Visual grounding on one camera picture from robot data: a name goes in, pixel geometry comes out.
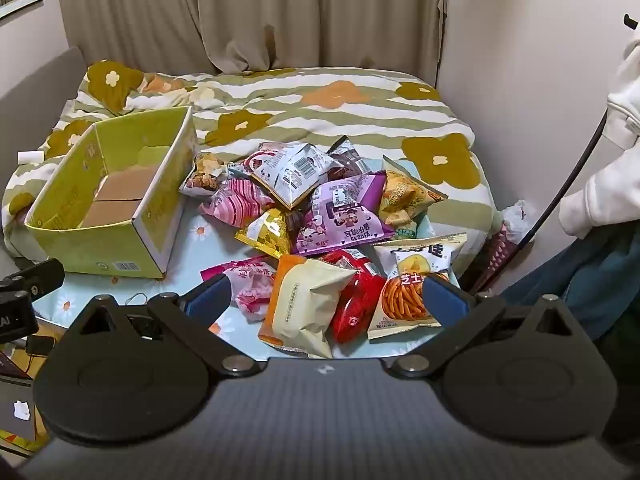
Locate gold checkered snack packet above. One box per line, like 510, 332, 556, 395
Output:
234, 207, 294, 257

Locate blue jeans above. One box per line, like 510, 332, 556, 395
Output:
500, 230, 640, 346

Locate black power adapter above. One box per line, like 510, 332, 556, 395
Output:
26, 335, 56, 356

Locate dark brown snack packet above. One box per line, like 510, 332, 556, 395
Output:
327, 135, 374, 181

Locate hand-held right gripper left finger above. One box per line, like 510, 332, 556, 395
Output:
67, 274, 263, 377

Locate yellow chip snack packet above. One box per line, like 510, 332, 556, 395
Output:
379, 156, 449, 240

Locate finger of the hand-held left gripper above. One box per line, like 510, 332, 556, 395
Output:
0, 258, 66, 306

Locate white cheese stick packet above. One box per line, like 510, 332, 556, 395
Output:
367, 232, 468, 343

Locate red and white snack packet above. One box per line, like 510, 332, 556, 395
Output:
257, 141, 294, 161

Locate floral striped blanket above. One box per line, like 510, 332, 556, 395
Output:
2, 60, 497, 271

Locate orange and cream snack packet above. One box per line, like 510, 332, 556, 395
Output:
257, 254, 360, 360

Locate pink patterned cloth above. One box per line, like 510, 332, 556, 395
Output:
470, 230, 524, 294

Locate pink striped snack packet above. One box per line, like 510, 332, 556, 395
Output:
199, 177, 277, 229

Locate light blue daisy sheet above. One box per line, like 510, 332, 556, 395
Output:
30, 195, 462, 361

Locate white plastic bag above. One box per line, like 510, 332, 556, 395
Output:
500, 200, 534, 241

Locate black cable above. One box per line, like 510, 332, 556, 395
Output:
475, 110, 609, 294

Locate white barcode snack packet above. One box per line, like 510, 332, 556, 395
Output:
248, 142, 332, 211

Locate pink and white snack packet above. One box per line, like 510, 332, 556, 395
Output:
200, 256, 277, 323

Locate purple snack packet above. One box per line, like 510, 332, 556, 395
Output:
291, 170, 397, 256

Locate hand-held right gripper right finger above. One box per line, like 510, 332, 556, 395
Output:
382, 274, 577, 379

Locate beige curtain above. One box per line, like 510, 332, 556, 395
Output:
50, 0, 449, 89

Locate caramel popcorn snack packet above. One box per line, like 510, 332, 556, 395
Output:
179, 152, 229, 197

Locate green cardboard box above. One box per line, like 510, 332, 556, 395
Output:
24, 105, 199, 280

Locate grey upholstered bed frame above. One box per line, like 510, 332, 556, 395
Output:
0, 46, 87, 126

